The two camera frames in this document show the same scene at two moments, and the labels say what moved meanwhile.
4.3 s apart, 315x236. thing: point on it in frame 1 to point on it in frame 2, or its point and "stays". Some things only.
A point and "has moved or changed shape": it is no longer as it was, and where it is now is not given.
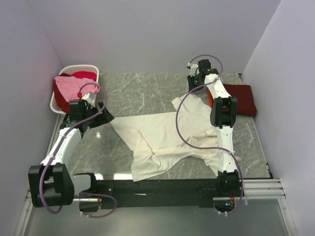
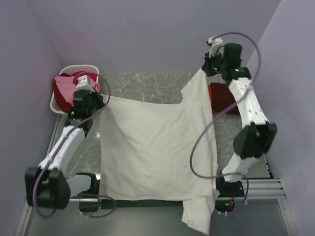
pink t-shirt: (69, 86) stays
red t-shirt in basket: (61, 101) stays
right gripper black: (190, 86) to (205, 66)
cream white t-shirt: (155, 138) has moved or changed shape
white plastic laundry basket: (54, 105) stays
